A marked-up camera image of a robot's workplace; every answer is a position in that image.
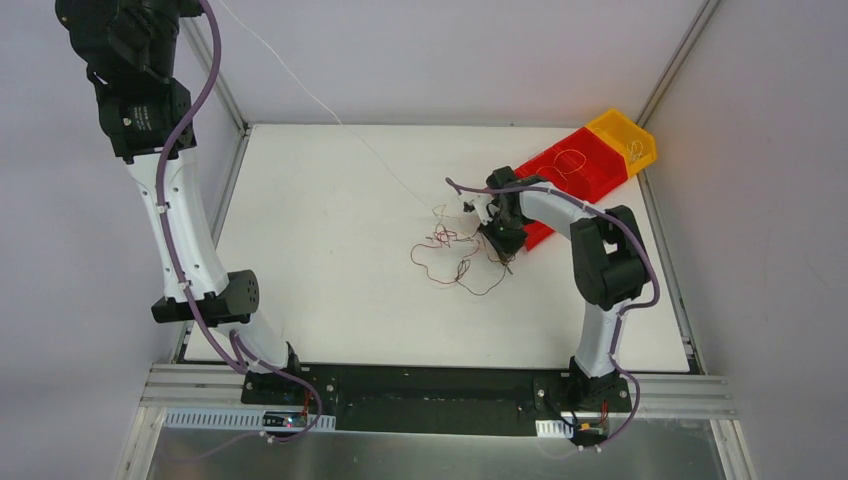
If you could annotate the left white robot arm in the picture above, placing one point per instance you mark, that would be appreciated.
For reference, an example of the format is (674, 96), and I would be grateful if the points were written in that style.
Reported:
(129, 49)

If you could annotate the red bin near yellow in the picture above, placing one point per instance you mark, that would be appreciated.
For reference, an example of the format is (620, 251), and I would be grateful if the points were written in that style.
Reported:
(595, 169)

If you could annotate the front red bin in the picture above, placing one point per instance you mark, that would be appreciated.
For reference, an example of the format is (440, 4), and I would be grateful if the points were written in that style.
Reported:
(536, 233)

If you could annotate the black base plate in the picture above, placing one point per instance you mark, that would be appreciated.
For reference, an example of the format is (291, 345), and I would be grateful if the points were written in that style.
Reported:
(439, 400)

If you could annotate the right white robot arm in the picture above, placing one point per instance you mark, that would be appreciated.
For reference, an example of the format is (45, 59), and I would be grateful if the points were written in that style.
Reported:
(608, 260)

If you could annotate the yellow plastic bin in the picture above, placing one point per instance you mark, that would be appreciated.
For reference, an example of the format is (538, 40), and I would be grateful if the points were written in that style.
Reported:
(636, 145)

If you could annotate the middle red bin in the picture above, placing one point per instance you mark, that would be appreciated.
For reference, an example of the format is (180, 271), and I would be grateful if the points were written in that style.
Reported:
(551, 168)

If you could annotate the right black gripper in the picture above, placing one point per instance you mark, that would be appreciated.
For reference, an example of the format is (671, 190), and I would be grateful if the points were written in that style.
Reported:
(505, 240)

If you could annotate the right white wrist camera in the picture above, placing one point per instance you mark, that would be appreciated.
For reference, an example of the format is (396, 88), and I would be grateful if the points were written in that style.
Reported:
(484, 206)

